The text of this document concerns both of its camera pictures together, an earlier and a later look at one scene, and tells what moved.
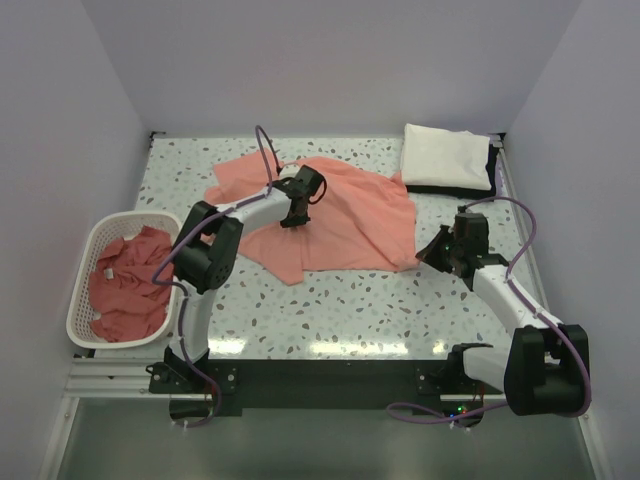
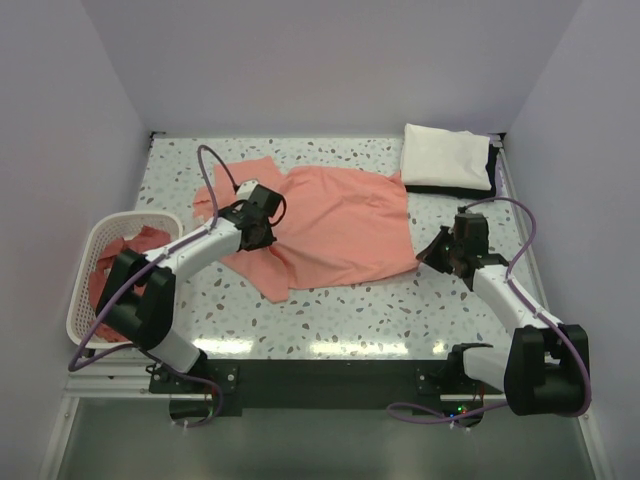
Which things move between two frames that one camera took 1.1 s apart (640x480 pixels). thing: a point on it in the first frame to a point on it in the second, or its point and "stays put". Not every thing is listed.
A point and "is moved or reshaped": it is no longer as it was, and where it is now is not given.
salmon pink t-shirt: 362,221 is moved or reshaped
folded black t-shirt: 491,168 stays put
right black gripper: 429,256 stays put
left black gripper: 293,222 to 269,238
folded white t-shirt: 432,157 stays put
